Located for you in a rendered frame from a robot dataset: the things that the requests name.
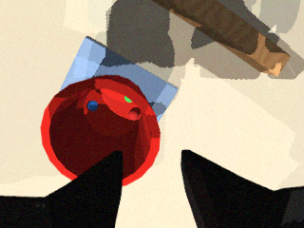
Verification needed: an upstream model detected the red cup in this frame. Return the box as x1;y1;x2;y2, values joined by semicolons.
40;74;161;186

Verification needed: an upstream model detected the red marble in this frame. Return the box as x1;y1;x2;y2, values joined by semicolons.
128;110;139;121

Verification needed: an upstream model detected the brown wooden bar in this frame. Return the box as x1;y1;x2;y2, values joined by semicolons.
151;0;291;76

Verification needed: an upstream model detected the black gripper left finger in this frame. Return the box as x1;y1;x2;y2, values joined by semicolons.
0;151;124;228

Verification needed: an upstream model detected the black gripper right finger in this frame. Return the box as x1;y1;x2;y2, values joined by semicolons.
180;150;304;228

